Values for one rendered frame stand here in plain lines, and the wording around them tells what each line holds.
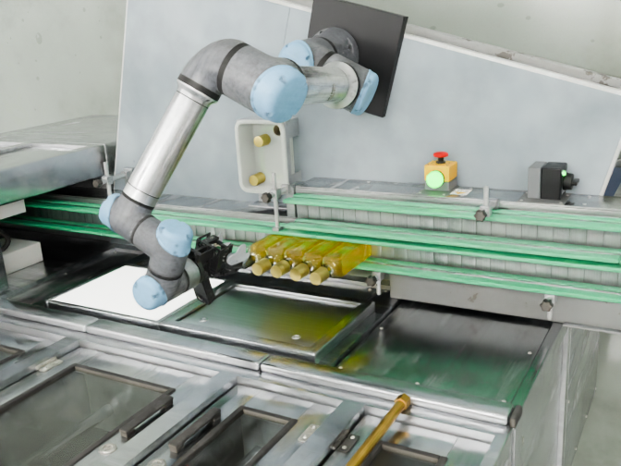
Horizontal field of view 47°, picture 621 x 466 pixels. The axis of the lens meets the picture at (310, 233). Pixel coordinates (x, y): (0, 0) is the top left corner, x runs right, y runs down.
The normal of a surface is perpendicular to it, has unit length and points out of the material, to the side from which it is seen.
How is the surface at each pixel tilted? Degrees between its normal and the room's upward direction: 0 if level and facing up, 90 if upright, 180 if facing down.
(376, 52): 3
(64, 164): 90
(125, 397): 90
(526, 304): 0
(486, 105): 0
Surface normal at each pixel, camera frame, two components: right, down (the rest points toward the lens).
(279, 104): 0.75, 0.51
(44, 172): 0.88, 0.09
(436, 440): -0.06, -0.95
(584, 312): -0.48, 0.29
